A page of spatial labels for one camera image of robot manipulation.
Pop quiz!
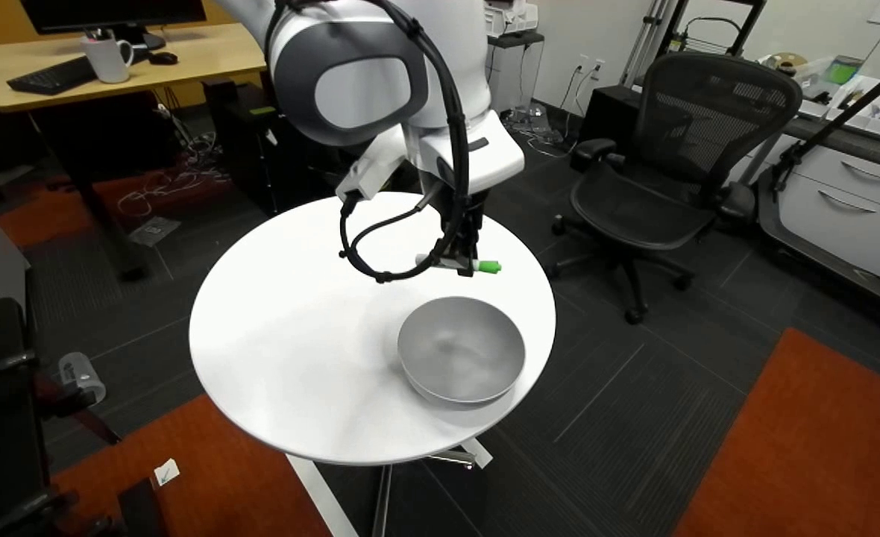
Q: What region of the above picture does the black keyboard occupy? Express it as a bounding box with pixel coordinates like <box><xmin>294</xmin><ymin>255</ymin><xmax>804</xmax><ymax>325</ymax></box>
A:
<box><xmin>8</xmin><ymin>58</ymin><xmax>96</xmax><ymax>95</ymax></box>

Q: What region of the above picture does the wooden desk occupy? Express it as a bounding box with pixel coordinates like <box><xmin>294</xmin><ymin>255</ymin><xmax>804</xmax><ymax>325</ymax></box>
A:
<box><xmin>0</xmin><ymin>21</ymin><xmax>270</xmax><ymax>285</ymax></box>

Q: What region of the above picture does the white drawer cabinet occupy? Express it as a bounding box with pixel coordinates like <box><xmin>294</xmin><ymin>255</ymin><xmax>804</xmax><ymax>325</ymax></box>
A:
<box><xmin>777</xmin><ymin>146</ymin><xmax>880</xmax><ymax>277</ymax></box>

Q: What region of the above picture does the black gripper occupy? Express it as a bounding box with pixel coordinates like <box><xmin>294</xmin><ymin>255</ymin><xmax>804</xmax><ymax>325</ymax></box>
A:
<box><xmin>431</xmin><ymin>189</ymin><xmax>487</xmax><ymax>277</ymax></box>

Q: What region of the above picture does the black computer mouse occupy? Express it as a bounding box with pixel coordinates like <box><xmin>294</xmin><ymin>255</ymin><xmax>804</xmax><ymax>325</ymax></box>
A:
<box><xmin>148</xmin><ymin>52</ymin><xmax>179</xmax><ymax>65</ymax></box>

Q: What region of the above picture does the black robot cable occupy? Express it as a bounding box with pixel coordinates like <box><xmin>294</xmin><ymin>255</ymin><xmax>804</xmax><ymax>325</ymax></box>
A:
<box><xmin>336</xmin><ymin>0</ymin><xmax>473</xmax><ymax>288</ymax></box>

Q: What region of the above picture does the white mug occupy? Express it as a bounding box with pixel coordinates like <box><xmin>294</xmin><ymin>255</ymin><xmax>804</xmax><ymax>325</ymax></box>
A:
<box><xmin>84</xmin><ymin>37</ymin><xmax>133</xmax><ymax>83</ymax></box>

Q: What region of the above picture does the green marker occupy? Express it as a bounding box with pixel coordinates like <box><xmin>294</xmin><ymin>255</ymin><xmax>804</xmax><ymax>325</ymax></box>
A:
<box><xmin>411</xmin><ymin>258</ymin><xmax>503</xmax><ymax>277</ymax></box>

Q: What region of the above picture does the black monitor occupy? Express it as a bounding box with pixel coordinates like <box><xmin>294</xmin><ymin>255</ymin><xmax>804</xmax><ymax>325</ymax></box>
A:
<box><xmin>20</xmin><ymin>0</ymin><xmax>206</xmax><ymax>52</ymax></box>

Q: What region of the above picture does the round white table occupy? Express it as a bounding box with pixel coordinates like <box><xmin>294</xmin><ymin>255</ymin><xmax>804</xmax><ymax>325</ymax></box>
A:
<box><xmin>184</xmin><ymin>189</ymin><xmax>560</xmax><ymax>537</ymax></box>

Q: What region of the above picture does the black tripod pole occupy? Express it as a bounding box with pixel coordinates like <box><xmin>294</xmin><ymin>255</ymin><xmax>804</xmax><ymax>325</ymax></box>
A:
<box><xmin>768</xmin><ymin>83</ymin><xmax>880</xmax><ymax>191</ymax></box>

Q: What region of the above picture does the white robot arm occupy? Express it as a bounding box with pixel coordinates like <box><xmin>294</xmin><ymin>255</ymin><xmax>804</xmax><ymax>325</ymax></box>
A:
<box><xmin>218</xmin><ymin>0</ymin><xmax>524</xmax><ymax>285</ymax></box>

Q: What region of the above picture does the white bowl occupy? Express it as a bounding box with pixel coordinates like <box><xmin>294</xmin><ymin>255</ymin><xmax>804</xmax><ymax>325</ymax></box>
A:
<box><xmin>397</xmin><ymin>296</ymin><xmax>524</xmax><ymax>405</ymax></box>

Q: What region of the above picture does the white paper scrap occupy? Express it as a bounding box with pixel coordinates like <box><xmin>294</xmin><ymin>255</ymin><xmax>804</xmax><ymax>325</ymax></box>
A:
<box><xmin>151</xmin><ymin>461</ymin><xmax>182</xmax><ymax>486</ymax></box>

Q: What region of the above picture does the black mesh office chair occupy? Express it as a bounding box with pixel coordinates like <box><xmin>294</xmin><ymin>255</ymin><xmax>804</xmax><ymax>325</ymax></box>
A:
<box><xmin>552</xmin><ymin>52</ymin><xmax>801</xmax><ymax>323</ymax></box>

